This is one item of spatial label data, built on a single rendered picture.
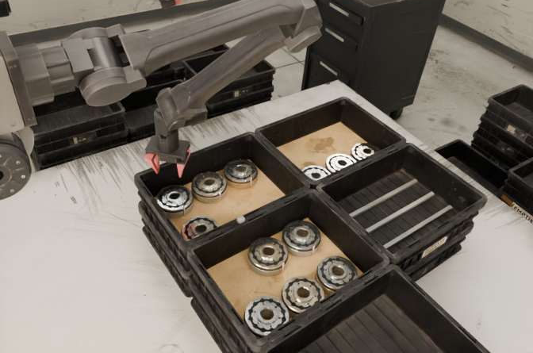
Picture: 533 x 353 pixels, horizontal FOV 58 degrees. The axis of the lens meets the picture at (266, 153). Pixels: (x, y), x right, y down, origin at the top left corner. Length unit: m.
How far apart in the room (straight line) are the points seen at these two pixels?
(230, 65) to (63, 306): 0.78
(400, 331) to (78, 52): 0.91
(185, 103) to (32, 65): 0.41
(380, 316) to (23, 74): 0.92
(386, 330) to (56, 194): 1.09
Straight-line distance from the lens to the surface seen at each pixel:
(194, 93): 1.06
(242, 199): 1.41
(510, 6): 4.53
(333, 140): 1.67
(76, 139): 2.20
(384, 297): 1.27
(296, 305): 1.17
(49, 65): 0.76
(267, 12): 0.84
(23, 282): 1.49
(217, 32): 0.81
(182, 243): 1.18
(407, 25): 2.85
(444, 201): 1.57
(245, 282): 1.23
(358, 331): 1.20
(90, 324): 1.36
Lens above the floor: 1.84
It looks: 40 degrees down
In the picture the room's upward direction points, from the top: 5 degrees clockwise
